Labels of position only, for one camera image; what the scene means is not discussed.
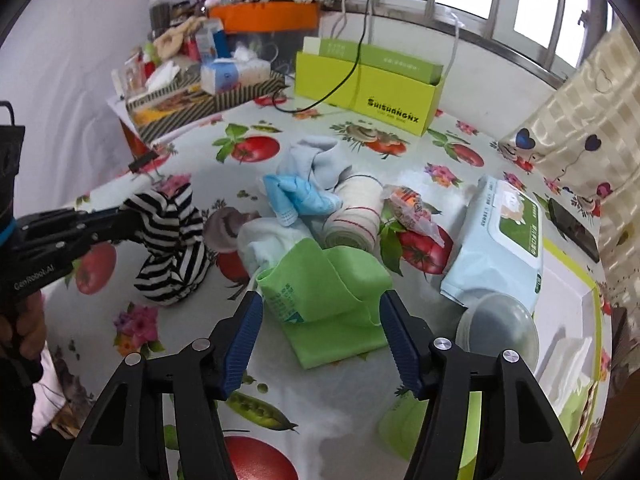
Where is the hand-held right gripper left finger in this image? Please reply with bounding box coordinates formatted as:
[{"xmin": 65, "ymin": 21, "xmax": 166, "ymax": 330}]
[{"xmin": 59, "ymin": 291, "xmax": 264, "ymax": 480}]

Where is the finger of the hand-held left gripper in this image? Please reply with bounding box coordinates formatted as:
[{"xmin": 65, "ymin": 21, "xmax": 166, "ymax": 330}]
[
  {"xmin": 15, "ymin": 206, "xmax": 132, "ymax": 241},
  {"xmin": 27, "ymin": 222, "xmax": 148, "ymax": 267}
]

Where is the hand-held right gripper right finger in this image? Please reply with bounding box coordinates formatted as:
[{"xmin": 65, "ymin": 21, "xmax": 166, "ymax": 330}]
[{"xmin": 379, "ymin": 290, "xmax": 584, "ymax": 480}]

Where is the black white striped sock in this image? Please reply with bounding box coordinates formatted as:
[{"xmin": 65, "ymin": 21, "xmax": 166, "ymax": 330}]
[{"xmin": 120, "ymin": 182, "xmax": 213, "ymax": 308}]

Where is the green cloth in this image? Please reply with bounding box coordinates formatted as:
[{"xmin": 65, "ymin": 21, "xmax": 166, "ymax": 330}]
[{"xmin": 255, "ymin": 237, "xmax": 396, "ymax": 370}]

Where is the white red-blue striped cloth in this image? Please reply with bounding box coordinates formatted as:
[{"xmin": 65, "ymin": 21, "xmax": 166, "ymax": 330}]
[{"xmin": 322, "ymin": 174, "xmax": 385, "ymax": 253}]

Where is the light grey sock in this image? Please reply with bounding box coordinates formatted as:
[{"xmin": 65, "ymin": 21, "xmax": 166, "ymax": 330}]
[{"xmin": 276, "ymin": 135, "xmax": 353, "ymax": 193}]

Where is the person's left forearm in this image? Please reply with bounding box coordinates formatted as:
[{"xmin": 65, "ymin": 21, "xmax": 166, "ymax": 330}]
[{"xmin": 0, "ymin": 352, "xmax": 46, "ymax": 461}]

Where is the person's left hand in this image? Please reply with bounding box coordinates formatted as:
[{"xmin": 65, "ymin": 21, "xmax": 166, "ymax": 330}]
[{"xmin": 0, "ymin": 290, "xmax": 47, "ymax": 361}]

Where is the light green plastic bag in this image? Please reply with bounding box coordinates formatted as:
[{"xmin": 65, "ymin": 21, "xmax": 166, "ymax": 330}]
[{"xmin": 377, "ymin": 395, "xmax": 481, "ymax": 480}]

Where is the fruit print tablecloth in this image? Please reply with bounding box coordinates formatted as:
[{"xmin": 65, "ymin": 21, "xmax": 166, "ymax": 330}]
[{"xmin": 50, "ymin": 67, "xmax": 613, "ymax": 480}]

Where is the clear plastic bowl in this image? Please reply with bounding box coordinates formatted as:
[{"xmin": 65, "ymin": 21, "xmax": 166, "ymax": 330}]
[{"xmin": 455, "ymin": 292, "xmax": 541, "ymax": 367}]

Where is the pale blue wet wipes pack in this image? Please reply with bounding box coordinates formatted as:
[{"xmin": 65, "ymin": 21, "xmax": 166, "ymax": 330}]
[{"xmin": 440, "ymin": 175, "xmax": 546, "ymax": 311}]

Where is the orange snack packet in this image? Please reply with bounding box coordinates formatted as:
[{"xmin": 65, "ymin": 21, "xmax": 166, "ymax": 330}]
[{"xmin": 382, "ymin": 185, "xmax": 453, "ymax": 251}]

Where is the blue cloth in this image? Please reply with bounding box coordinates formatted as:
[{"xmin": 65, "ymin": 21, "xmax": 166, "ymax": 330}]
[{"xmin": 262, "ymin": 174, "xmax": 343, "ymax": 228}]

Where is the black gold striped box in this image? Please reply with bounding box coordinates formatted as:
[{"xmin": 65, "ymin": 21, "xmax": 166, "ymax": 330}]
[{"xmin": 125, "ymin": 72, "xmax": 288, "ymax": 143}]

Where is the white tray with green edge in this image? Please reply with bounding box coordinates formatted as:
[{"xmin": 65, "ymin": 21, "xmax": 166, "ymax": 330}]
[{"xmin": 530, "ymin": 237, "xmax": 608, "ymax": 476}]

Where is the white paper tissue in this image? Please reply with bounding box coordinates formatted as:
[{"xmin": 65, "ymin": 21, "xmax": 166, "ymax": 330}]
[{"xmin": 537, "ymin": 335, "xmax": 596, "ymax": 411}]

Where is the beige plush cloth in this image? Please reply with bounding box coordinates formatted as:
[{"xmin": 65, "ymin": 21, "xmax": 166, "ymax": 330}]
[{"xmin": 152, "ymin": 16, "xmax": 208, "ymax": 61}]

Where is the blue white tissue box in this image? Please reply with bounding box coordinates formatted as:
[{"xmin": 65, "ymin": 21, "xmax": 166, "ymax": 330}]
[{"xmin": 200, "ymin": 57, "xmax": 273, "ymax": 96}]

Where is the black phone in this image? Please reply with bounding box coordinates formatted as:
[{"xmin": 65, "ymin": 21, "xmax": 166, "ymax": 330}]
[{"xmin": 547, "ymin": 197, "xmax": 601, "ymax": 263}]

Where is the dark bottle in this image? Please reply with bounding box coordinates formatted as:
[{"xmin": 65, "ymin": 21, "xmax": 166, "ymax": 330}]
[{"xmin": 148, "ymin": 0, "xmax": 172, "ymax": 41}]

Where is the blue white carton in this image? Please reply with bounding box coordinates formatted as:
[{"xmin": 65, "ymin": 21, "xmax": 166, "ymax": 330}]
[{"xmin": 195, "ymin": 17, "xmax": 231, "ymax": 61}]

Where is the lime green paper box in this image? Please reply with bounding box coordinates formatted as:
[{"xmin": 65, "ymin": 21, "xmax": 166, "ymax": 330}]
[{"xmin": 294, "ymin": 36, "xmax": 446, "ymax": 137}]

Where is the orange box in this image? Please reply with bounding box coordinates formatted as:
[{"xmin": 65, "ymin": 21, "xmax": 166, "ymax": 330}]
[{"xmin": 207, "ymin": 1, "xmax": 321, "ymax": 36}]

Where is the black cable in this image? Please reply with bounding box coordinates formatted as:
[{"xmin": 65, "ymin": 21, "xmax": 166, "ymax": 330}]
[{"xmin": 272, "ymin": 0, "xmax": 401, "ymax": 113}]

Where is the metal window frame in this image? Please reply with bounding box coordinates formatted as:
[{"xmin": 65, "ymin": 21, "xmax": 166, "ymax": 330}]
[{"xmin": 320, "ymin": 0, "xmax": 621, "ymax": 86}]

